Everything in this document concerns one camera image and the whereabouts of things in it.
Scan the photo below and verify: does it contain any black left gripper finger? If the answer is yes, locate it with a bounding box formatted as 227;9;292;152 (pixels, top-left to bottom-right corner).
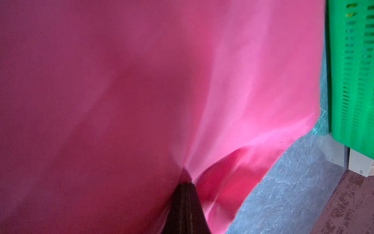
162;183;211;234

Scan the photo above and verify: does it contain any magenta raincoat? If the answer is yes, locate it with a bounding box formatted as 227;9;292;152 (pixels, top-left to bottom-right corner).
1;1;325;234

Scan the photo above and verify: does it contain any beige desk file organizer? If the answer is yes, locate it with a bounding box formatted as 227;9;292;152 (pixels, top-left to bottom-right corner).
324;137;374;177

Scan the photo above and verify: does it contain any green plastic basket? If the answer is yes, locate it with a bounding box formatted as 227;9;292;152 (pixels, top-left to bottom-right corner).
328;0;374;158

